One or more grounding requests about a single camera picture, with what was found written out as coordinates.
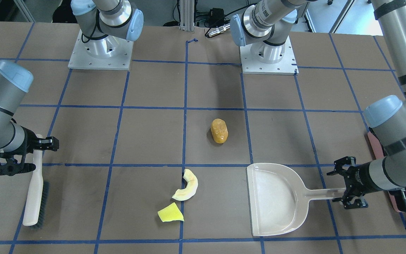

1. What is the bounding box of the beige hand brush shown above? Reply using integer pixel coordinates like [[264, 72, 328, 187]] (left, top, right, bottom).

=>
[[22, 149, 49, 229]]

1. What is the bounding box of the curved melon rind piece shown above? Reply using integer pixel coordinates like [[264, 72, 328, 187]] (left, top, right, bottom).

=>
[[171, 169, 198, 201]]

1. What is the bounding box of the silver cylinder connector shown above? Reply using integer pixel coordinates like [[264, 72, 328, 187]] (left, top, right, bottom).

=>
[[205, 24, 230, 38]]

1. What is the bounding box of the orange potato-like object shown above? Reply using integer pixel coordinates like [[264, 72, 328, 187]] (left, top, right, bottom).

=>
[[210, 118, 229, 144]]

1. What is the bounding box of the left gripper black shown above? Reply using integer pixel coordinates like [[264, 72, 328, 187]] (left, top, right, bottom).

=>
[[327, 156, 369, 210]]

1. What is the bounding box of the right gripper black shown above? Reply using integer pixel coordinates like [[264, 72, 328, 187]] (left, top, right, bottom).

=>
[[0, 127, 60, 176]]

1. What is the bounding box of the beige dustpan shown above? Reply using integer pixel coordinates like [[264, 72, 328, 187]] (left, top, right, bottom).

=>
[[246, 163, 345, 236]]

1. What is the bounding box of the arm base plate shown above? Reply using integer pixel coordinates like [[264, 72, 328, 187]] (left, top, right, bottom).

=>
[[239, 37, 299, 75], [68, 31, 134, 71]]

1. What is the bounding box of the yellow green sponge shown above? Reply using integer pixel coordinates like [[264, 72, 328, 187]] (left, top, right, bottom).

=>
[[157, 202, 185, 223]]

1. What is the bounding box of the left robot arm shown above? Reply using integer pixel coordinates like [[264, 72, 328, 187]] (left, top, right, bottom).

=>
[[329, 0, 406, 209]]

